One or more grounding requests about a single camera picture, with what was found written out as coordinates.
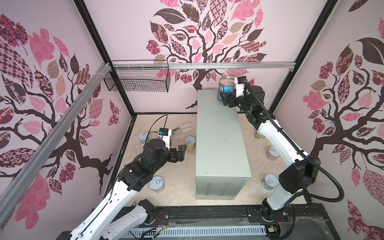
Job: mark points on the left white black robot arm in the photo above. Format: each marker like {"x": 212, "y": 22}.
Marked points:
{"x": 102, "y": 223}

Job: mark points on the pink short can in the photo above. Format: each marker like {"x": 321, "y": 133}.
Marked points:
{"x": 157, "y": 184}
{"x": 272, "y": 154}

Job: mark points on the pink short can left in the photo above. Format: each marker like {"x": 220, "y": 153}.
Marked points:
{"x": 157, "y": 184}

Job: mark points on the aluminium rail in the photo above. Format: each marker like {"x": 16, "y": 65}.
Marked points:
{"x": 198, "y": 66}
{"x": 22, "y": 181}

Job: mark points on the aluminium rail left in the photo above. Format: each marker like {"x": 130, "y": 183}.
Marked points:
{"x": 22, "y": 181}

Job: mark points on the blue chicken noodle soup can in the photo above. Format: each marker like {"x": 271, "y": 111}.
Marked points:
{"x": 226, "y": 85}

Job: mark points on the black wire basket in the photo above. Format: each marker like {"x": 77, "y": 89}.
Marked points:
{"x": 139, "y": 76}

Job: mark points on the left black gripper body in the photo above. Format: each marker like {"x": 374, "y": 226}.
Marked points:
{"x": 172, "y": 152}

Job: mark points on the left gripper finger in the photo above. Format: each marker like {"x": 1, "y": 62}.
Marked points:
{"x": 180, "y": 159}
{"x": 182, "y": 150}

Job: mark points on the small yellow can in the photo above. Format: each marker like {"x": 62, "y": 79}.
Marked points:
{"x": 190, "y": 142}

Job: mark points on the teal short can right front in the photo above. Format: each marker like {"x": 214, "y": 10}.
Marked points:
{"x": 270, "y": 182}

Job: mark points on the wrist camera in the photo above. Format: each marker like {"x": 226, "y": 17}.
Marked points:
{"x": 165, "y": 134}
{"x": 240, "y": 86}

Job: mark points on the metal tongs cream tips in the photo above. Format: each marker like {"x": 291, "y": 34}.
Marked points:
{"x": 183, "y": 128}

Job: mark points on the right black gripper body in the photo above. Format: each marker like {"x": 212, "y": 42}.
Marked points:
{"x": 240, "y": 103}

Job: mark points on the white slotted cable duct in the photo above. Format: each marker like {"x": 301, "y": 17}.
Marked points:
{"x": 194, "y": 232}

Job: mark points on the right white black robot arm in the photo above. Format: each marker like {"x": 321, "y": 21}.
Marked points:
{"x": 302, "y": 169}

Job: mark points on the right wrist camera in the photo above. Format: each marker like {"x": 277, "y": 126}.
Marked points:
{"x": 240, "y": 86}

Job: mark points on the grey metal cabinet counter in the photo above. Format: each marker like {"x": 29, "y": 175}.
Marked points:
{"x": 222, "y": 166}

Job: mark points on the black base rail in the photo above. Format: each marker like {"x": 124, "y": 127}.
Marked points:
{"x": 298, "y": 222}

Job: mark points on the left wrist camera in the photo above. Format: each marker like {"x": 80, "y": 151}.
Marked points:
{"x": 165, "y": 134}

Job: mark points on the aluminium rail back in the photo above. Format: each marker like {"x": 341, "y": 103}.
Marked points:
{"x": 198, "y": 66}

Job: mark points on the green short can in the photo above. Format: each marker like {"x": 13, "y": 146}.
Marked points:
{"x": 259, "y": 136}

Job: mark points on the pink short can right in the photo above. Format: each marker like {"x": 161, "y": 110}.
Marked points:
{"x": 272, "y": 154}

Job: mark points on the light teal short can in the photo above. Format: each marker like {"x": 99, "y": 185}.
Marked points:
{"x": 143, "y": 137}

